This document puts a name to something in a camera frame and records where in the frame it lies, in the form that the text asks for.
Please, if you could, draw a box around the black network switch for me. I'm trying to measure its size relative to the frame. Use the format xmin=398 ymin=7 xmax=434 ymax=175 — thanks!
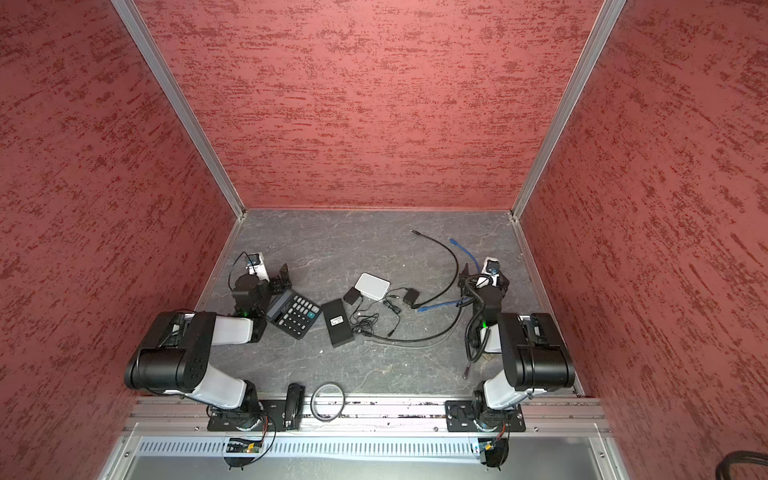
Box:
xmin=320 ymin=299 xmax=354 ymax=348

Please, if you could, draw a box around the black power adapter with cable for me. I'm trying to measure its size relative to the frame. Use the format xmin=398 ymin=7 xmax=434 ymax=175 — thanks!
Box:
xmin=351 ymin=287 xmax=420 ymax=339

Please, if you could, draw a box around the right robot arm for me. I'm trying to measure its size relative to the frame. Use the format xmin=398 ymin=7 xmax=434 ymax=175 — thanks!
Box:
xmin=460 ymin=274 xmax=576 ymax=433

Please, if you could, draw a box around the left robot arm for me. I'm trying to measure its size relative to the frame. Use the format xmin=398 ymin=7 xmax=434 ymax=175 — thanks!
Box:
xmin=124 ymin=265 xmax=292 ymax=432

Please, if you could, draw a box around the black calculator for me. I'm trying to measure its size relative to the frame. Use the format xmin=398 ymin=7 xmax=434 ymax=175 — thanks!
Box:
xmin=266 ymin=289 xmax=320 ymax=340

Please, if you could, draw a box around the black power adapter left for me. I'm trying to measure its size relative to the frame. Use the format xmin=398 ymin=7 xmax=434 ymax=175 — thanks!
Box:
xmin=342 ymin=287 xmax=361 ymax=305

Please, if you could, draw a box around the black ethernet cable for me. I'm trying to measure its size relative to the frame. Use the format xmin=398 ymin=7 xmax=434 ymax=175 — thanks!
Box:
xmin=365 ymin=229 xmax=481 ymax=345

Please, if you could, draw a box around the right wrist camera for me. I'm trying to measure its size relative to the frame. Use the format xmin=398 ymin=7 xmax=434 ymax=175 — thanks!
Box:
xmin=481 ymin=257 xmax=501 ymax=285

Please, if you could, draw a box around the blue ethernet cable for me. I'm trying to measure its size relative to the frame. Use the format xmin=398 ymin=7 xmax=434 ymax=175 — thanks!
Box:
xmin=416 ymin=238 xmax=483 ymax=314

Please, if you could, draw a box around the white small network switch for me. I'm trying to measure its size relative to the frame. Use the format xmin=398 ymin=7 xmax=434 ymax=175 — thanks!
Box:
xmin=354 ymin=272 xmax=391 ymax=301

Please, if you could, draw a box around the black cable ring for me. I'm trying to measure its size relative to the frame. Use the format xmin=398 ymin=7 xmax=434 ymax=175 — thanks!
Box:
xmin=309 ymin=382 xmax=347 ymax=423

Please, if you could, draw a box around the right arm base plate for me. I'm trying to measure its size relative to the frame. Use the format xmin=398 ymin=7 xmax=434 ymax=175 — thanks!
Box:
xmin=444 ymin=400 xmax=526 ymax=434

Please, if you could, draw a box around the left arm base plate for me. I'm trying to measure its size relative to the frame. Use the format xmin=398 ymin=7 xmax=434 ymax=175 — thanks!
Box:
xmin=207 ymin=399 xmax=286 ymax=434

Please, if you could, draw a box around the aluminium front rail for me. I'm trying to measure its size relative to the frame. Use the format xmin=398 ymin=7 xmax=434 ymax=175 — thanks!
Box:
xmin=120 ymin=394 xmax=614 ymax=438

